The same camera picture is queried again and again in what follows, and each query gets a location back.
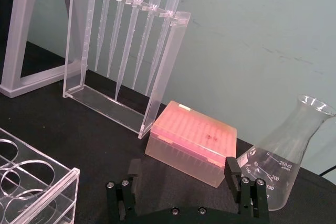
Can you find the black table cloth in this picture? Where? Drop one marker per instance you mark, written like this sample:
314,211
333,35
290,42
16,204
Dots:
86,140

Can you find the pink pipette tip box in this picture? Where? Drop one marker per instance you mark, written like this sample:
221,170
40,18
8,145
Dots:
194,140

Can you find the clear plastic transfer pipette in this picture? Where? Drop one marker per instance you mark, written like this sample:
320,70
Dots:
128,40
115,32
144,40
89,16
103,24
161,43

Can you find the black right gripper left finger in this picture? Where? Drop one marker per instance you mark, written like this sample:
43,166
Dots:
121,195

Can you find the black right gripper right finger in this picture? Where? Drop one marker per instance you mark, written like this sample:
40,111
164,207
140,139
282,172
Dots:
248,197

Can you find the clear acrylic pipette rack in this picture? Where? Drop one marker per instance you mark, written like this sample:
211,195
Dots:
162,77

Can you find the glass conical flask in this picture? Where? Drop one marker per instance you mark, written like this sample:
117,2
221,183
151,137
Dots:
278,161

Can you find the pale grey frame stand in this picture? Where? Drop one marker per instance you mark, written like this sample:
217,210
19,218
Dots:
18,24

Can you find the clear acrylic tube rack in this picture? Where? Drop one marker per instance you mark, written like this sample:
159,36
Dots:
39,182

